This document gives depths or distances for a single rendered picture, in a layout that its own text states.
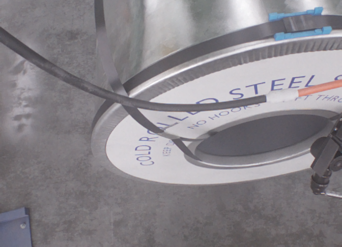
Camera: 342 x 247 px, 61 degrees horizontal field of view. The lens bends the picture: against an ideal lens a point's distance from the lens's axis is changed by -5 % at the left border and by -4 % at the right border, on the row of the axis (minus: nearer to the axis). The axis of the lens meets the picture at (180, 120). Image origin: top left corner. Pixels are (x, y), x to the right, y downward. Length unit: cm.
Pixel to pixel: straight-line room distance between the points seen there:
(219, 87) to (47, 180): 161
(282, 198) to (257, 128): 61
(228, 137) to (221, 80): 73
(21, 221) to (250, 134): 148
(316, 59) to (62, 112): 186
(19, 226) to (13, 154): 50
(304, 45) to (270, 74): 11
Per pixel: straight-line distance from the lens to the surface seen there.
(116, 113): 76
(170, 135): 77
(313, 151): 99
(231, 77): 66
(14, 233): 216
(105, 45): 74
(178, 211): 184
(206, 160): 124
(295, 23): 62
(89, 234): 195
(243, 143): 139
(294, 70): 70
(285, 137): 138
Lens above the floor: 182
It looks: 65 degrees down
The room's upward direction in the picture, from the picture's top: 11 degrees counter-clockwise
